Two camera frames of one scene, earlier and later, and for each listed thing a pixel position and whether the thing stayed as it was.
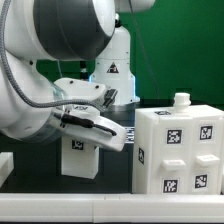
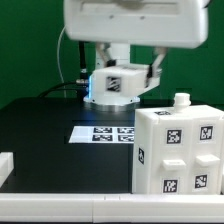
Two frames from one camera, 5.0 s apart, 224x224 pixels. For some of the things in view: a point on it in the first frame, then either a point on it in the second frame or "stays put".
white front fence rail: [111, 208] stays put
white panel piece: [79, 158] to [123, 81]
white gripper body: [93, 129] to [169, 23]
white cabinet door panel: [205, 155] stays put
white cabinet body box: [178, 150] stays put
